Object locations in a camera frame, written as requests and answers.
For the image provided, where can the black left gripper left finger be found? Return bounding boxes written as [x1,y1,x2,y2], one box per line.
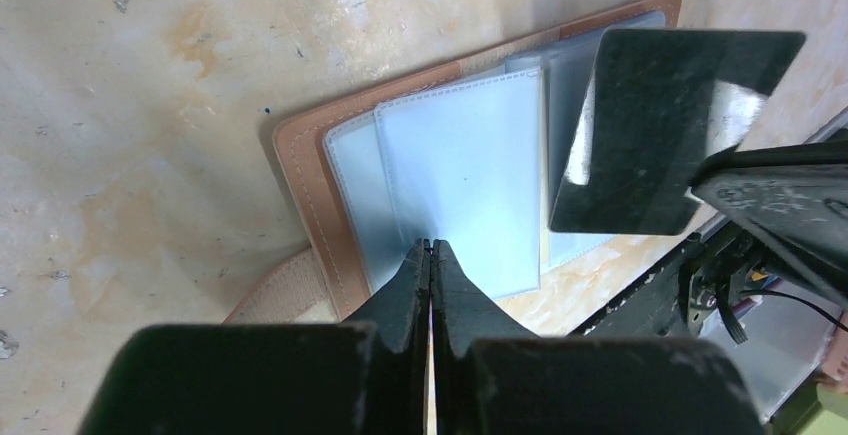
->
[80,240,431,434]

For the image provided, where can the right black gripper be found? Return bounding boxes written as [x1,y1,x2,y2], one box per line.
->
[678,140,847,345]

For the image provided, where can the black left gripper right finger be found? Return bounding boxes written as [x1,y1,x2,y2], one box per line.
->
[431,240,763,434]

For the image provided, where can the pink leather card holder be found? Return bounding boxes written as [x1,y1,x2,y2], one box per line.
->
[228,0,682,325]

